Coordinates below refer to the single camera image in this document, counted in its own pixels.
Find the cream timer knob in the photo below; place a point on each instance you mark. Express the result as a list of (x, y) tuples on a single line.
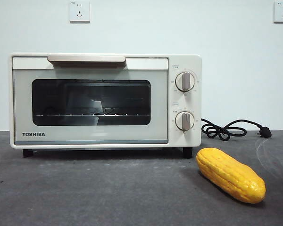
[(185, 121)]

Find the cream temperature knob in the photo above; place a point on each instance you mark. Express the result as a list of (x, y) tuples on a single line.
[(185, 81)]

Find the cream Toshiba toaster oven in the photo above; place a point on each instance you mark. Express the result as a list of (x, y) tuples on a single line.
[(196, 103)]

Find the yellow corn cob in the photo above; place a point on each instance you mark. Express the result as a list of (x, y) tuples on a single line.
[(228, 175)]

